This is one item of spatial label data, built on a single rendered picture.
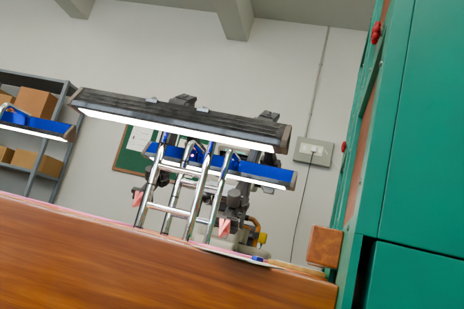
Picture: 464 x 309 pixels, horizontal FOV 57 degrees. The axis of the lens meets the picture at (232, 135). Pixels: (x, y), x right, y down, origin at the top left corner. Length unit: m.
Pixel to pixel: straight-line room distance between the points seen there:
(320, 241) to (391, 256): 0.24
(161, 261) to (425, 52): 0.54
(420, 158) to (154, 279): 0.46
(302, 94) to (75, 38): 2.51
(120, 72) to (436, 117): 4.06
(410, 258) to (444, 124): 0.20
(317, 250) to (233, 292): 0.20
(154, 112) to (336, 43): 3.24
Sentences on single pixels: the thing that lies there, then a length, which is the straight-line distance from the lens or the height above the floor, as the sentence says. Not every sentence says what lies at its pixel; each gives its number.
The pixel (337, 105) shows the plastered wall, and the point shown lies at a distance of 3.98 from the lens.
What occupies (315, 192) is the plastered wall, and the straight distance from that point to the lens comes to 3.77.
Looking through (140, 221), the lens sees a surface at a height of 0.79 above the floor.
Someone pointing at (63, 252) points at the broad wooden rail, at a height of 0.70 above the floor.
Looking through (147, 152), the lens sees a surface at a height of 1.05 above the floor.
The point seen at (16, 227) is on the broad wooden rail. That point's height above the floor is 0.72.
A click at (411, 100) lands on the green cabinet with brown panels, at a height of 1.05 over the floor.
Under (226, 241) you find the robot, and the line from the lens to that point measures 2.33.
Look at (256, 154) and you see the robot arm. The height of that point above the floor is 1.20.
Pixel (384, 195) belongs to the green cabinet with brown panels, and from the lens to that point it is 0.64.
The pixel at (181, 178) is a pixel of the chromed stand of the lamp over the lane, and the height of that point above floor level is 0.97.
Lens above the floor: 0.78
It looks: 14 degrees up
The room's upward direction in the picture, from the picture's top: 15 degrees clockwise
